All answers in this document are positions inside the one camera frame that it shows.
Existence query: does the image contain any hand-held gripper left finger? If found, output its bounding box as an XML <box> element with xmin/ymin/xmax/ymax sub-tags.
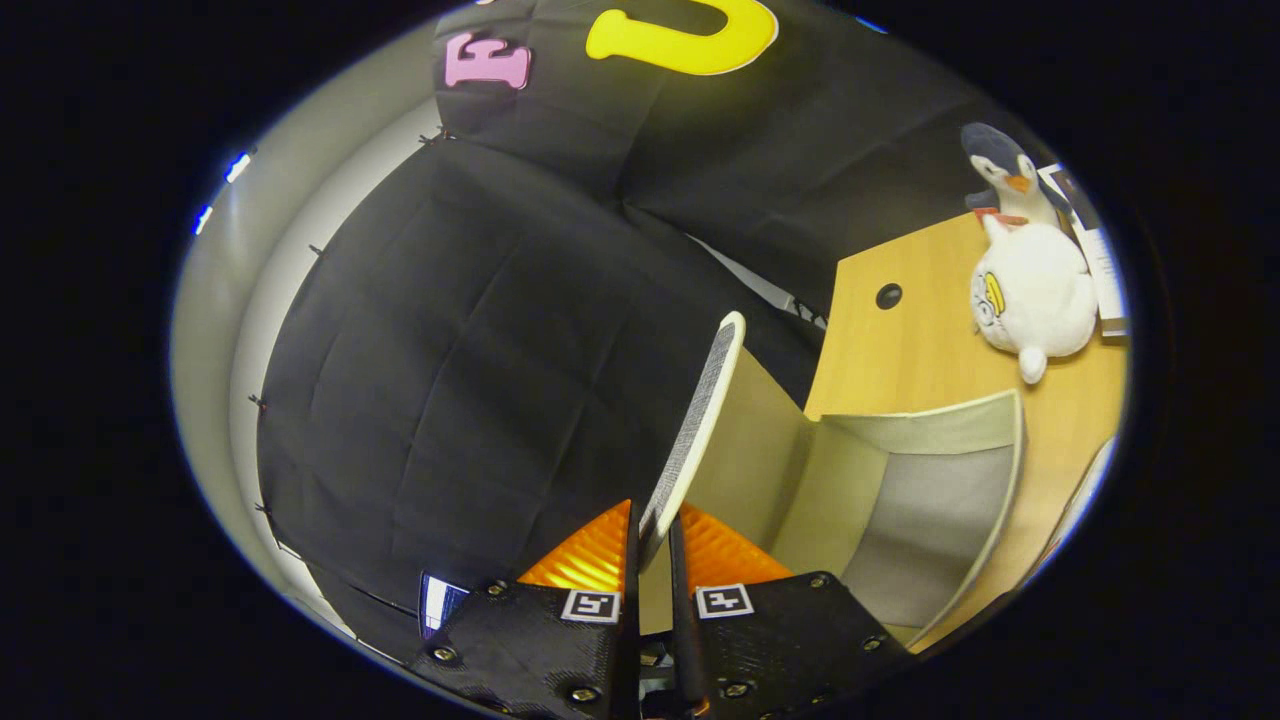
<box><xmin>405</xmin><ymin>498</ymin><xmax>642</xmax><ymax>720</ymax></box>

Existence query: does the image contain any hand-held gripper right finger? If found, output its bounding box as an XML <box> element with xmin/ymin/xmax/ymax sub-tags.
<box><xmin>667</xmin><ymin>503</ymin><xmax>913</xmax><ymax>720</ymax></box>

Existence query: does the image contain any white book with portrait cover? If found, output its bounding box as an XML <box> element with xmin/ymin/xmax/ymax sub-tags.
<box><xmin>1038</xmin><ymin>163</ymin><xmax>1131</xmax><ymax>341</ymax></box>

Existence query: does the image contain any penguin plush toy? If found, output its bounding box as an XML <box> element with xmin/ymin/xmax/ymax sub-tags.
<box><xmin>960</xmin><ymin>122</ymin><xmax>1099</xmax><ymax>386</ymax></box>

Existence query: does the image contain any grey fabric storage box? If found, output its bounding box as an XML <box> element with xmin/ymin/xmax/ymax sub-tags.
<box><xmin>638</xmin><ymin>310</ymin><xmax>1028</xmax><ymax>651</ymax></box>

